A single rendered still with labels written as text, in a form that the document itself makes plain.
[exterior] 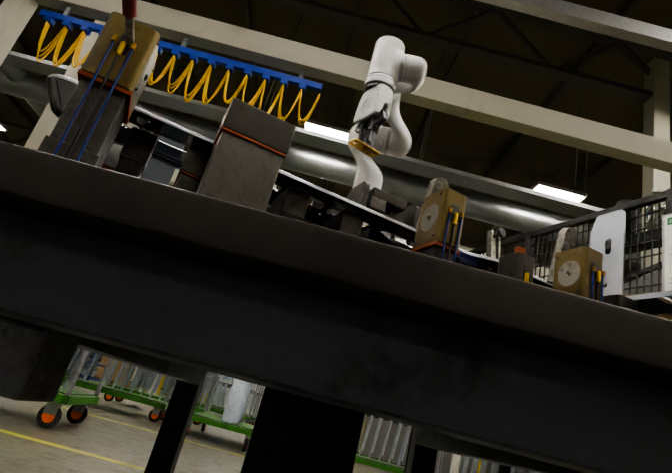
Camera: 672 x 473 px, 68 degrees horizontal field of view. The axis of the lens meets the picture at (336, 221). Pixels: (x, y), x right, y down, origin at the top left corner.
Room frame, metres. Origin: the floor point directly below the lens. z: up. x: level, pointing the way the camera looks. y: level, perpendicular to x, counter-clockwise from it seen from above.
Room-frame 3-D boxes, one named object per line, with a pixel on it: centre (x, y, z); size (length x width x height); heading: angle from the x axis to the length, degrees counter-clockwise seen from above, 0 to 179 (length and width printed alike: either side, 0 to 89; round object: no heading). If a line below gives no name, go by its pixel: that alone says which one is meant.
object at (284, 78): (3.59, 1.66, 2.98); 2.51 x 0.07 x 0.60; 90
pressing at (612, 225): (1.31, -0.78, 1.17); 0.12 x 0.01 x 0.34; 20
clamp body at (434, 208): (0.92, -0.21, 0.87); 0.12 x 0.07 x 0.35; 20
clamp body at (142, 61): (0.69, 0.40, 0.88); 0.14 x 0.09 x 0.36; 20
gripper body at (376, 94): (1.12, -0.02, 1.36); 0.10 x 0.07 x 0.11; 31
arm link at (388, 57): (1.11, -0.02, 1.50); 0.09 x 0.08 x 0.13; 83
